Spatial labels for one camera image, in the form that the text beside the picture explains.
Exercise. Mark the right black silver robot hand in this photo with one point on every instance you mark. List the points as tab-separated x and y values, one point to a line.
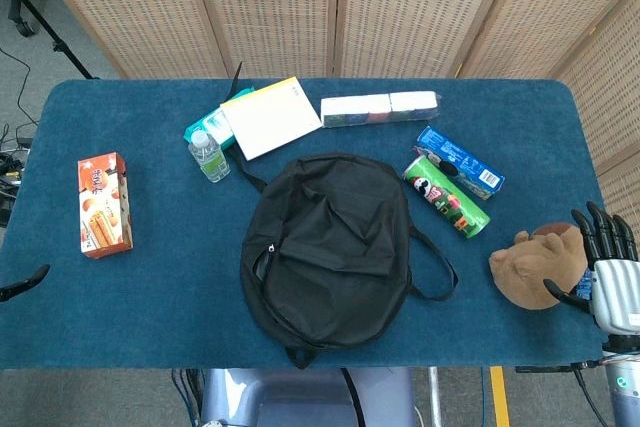
612	292

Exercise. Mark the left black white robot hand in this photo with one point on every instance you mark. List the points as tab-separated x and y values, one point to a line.
22	284

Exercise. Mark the black fabric backpack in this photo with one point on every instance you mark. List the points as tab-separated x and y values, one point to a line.
325	247

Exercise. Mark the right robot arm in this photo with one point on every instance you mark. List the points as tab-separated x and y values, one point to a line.
622	387

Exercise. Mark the orange snack box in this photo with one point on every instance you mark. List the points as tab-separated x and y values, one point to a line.
102	207

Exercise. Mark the blue cookie box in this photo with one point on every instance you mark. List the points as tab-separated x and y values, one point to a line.
460	162

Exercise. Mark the brown plush toy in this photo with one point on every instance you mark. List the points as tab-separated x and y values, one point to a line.
540	267

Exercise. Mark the blue table cloth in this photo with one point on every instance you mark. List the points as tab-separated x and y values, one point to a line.
165	297

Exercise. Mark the yellow floor tape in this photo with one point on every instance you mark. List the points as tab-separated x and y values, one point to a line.
499	397

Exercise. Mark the green chips can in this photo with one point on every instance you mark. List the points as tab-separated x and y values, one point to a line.
445	197

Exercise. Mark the clear water bottle green label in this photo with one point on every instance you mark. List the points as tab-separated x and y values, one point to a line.
210	157

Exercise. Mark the green wet wipes pack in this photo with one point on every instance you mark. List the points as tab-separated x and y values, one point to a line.
210	124

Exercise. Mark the black tripod stand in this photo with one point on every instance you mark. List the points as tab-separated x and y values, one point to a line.
45	22

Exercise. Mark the black chair wheel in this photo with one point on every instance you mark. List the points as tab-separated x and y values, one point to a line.
22	17

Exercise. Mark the white tissue packs bundle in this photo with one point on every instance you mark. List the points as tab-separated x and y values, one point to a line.
380	108

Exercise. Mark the white book yellow edge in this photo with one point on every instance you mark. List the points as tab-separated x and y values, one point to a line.
272	119

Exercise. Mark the blue-grey robot torso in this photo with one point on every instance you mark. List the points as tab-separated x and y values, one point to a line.
300	397

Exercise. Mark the woven folding screen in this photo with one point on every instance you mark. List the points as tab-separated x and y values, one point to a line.
400	7

